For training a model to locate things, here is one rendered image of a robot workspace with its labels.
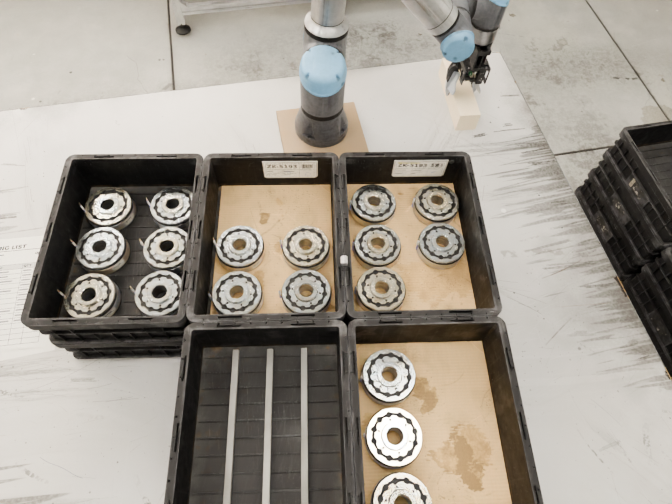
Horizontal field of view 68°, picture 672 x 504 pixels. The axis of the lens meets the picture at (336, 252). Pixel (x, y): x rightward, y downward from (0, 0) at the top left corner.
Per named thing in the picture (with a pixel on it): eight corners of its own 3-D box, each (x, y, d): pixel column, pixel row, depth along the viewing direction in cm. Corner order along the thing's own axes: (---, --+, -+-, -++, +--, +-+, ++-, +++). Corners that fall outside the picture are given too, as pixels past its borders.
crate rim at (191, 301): (206, 159, 112) (204, 153, 110) (338, 158, 114) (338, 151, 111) (187, 326, 93) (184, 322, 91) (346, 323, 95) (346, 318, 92)
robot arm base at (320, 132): (289, 112, 144) (288, 86, 135) (339, 104, 146) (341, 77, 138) (302, 152, 137) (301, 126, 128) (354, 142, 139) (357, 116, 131)
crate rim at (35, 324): (71, 161, 111) (66, 154, 109) (206, 159, 112) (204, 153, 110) (24, 330, 92) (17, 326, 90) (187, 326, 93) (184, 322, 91)
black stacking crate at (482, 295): (337, 184, 122) (339, 154, 112) (456, 183, 123) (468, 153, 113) (344, 338, 103) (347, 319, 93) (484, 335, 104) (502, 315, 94)
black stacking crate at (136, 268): (89, 187, 119) (68, 156, 109) (213, 185, 121) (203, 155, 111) (50, 345, 100) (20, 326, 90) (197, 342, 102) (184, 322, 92)
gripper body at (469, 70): (459, 87, 138) (470, 51, 127) (452, 65, 142) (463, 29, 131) (485, 85, 138) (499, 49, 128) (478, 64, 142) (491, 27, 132)
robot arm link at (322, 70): (298, 116, 130) (297, 75, 118) (301, 80, 136) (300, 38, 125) (344, 119, 130) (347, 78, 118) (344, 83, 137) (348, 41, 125)
